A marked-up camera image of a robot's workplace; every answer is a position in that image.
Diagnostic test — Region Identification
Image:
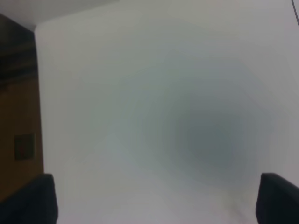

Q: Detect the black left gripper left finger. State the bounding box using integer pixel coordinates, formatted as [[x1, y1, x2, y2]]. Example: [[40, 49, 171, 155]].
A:
[[0, 174, 58, 224]]

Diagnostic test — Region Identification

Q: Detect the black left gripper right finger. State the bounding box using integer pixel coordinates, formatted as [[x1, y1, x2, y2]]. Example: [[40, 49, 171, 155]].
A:
[[256, 173, 299, 224]]

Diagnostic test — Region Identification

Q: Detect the brown wooden cabinet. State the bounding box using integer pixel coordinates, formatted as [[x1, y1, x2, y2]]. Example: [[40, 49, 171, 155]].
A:
[[0, 15, 44, 200]]

